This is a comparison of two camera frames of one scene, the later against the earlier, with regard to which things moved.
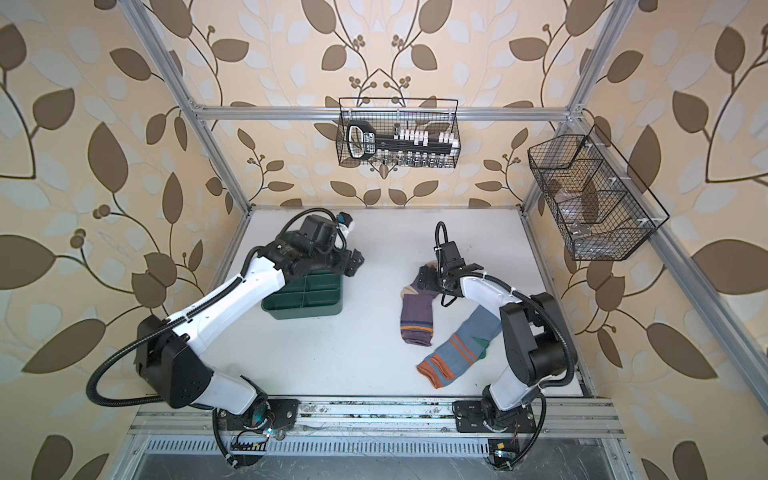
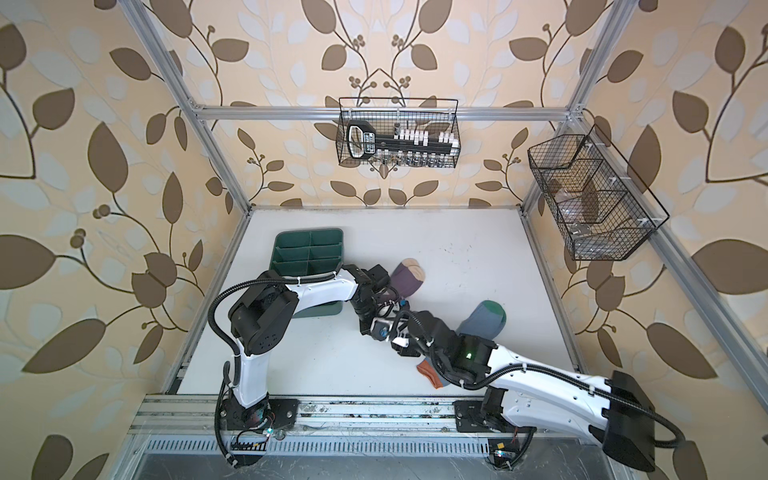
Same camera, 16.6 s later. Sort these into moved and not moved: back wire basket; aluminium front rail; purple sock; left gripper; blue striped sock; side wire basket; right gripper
Moved: purple sock; left gripper; right gripper
Not moved: blue striped sock; aluminium front rail; side wire basket; back wire basket
